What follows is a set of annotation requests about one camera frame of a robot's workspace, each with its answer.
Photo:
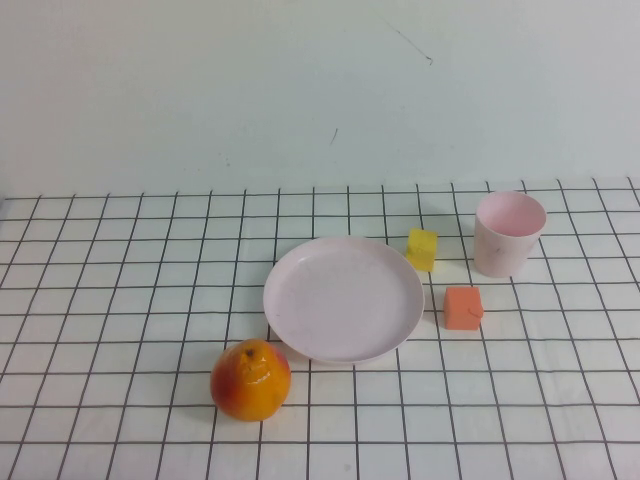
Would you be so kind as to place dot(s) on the orange foam cube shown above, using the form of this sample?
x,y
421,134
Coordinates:
x,y
461,307

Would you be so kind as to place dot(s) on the orange red toy fruit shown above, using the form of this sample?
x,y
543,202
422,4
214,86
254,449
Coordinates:
x,y
250,390

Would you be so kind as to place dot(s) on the pink round plate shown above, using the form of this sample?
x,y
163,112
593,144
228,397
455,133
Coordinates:
x,y
340,305

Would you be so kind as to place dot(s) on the white black grid tablecloth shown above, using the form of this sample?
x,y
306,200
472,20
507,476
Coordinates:
x,y
125,300

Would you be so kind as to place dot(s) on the pink plastic cup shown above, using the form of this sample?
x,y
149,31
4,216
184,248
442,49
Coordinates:
x,y
500,255

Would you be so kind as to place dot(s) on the yellow foam cube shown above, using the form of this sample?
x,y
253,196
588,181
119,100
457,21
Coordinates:
x,y
421,250

